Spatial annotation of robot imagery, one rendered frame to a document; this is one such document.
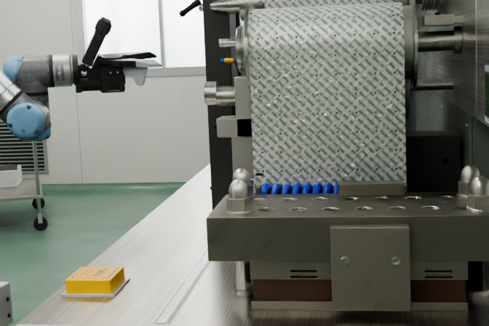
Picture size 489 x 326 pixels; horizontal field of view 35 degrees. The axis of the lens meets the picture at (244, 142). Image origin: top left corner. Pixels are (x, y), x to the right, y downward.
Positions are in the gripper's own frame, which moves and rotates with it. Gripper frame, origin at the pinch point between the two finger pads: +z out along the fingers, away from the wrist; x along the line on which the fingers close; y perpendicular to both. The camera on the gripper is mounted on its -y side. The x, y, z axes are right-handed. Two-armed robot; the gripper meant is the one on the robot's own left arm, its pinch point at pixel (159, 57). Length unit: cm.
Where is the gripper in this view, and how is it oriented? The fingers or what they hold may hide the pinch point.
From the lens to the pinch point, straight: 184.2
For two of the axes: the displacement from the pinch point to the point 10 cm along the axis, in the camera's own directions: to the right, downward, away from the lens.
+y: 0.1, 9.7, 2.6
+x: 1.8, 2.5, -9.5
